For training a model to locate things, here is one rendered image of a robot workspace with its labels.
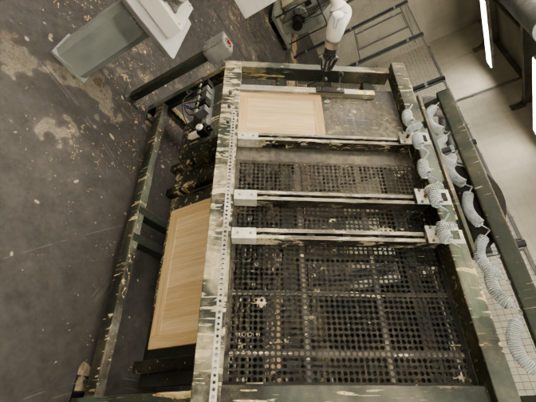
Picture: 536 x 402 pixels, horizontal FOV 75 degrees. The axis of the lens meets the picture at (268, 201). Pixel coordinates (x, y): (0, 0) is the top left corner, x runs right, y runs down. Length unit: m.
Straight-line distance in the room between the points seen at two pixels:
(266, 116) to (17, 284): 1.66
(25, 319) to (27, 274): 0.21
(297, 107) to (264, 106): 0.23
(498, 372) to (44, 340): 2.07
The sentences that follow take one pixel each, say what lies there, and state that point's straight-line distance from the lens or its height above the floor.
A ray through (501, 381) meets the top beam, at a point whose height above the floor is 1.89.
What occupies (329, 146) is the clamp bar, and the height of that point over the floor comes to 1.38.
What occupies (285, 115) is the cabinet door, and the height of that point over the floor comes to 1.15.
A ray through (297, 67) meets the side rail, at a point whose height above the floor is 1.25.
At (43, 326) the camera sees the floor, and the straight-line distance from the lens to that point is 2.15.
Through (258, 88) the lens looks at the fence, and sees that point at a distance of 2.55.
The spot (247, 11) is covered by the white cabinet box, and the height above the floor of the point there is 0.09.
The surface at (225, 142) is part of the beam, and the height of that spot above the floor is 0.85.
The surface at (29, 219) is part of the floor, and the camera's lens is 2.20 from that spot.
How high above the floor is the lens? 1.86
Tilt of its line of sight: 25 degrees down
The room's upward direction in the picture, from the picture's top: 72 degrees clockwise
